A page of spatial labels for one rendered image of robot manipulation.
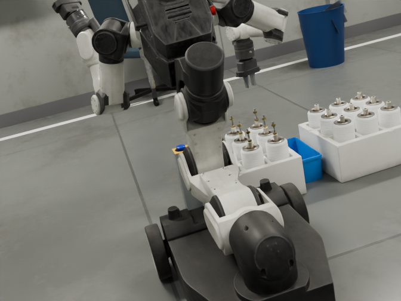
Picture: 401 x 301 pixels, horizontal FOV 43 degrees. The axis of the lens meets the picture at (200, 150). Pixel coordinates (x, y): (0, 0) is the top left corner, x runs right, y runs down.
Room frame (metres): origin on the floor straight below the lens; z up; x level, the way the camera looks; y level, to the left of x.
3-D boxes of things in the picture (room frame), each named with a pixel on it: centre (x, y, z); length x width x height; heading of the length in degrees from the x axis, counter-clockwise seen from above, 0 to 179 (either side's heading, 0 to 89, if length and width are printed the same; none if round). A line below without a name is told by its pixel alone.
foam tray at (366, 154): (2.23, -0.74, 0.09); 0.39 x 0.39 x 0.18; 11
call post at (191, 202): (2.02, 0.08, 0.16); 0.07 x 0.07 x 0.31; 9
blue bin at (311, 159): (2.23, -0.46, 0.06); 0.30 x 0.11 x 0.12; 9
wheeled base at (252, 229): (1.41, -0.07, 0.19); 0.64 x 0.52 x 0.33; 10
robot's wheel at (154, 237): (1.60, 0.23, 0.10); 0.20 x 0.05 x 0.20; 10
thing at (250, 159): (2.02, -0.21, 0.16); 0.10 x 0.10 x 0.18
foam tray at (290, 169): (2.14, -0.19, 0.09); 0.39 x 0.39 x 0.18; 9
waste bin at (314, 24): (4.25, -1.25, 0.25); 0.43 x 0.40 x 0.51; 105
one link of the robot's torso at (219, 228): (1.38, -0.08, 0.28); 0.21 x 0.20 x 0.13; 10
